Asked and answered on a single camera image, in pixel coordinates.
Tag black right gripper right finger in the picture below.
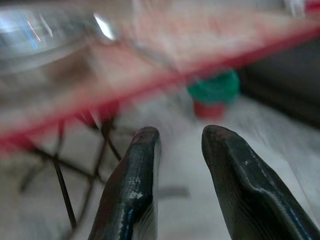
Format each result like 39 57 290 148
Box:
201 124 320 240

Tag round steel plate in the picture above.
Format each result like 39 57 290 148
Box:
0 0 123 78

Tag black metal table legs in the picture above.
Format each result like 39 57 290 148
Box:
18 113 123 230

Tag black television console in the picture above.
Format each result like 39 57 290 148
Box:
239 42 320 106

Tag silver metal spoon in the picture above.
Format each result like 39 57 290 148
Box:
92 11 121 47

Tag steel bowl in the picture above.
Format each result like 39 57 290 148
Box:
0 4 86 55

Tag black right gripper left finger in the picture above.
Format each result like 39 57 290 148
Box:
87 126 161 240

